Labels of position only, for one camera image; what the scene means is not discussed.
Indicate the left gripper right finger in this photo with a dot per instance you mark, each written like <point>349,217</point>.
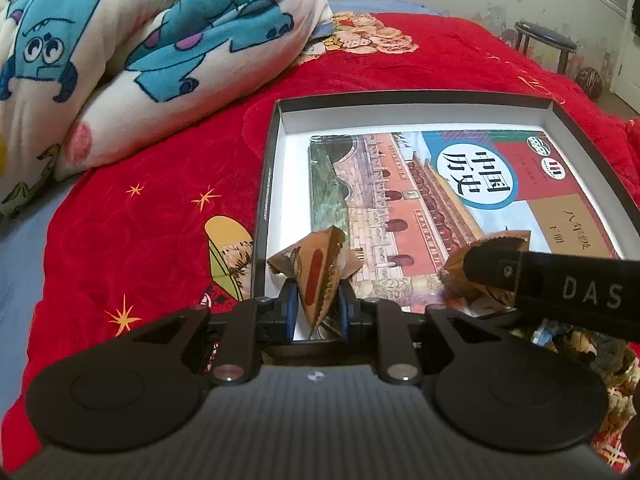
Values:
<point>379,327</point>

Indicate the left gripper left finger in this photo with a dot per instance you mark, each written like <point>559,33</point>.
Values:
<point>251,326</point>

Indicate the brown triangular snack packet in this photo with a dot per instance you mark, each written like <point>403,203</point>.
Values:
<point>486,268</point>
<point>317,262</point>

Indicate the cream crochet scrunchie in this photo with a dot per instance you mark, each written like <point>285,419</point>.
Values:
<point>618,366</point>

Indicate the black shallow cardboard box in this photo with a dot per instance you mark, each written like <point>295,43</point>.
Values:
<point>283,213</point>

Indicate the red plush blanket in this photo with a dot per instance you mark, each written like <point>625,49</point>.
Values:
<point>175,185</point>

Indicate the Chinese history textbook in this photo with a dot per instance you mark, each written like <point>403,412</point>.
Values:
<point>406,200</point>

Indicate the brown patterned ball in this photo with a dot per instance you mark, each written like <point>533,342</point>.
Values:
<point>591,82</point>

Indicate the white door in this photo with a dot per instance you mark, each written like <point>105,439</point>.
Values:
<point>625,82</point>

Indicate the blue bed sheet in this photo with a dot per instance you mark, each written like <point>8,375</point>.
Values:
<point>25,284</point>

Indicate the round dark stool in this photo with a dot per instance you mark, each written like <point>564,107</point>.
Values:
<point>529,31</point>

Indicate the white monster cartoon quilt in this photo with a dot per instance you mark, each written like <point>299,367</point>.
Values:
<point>85,83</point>

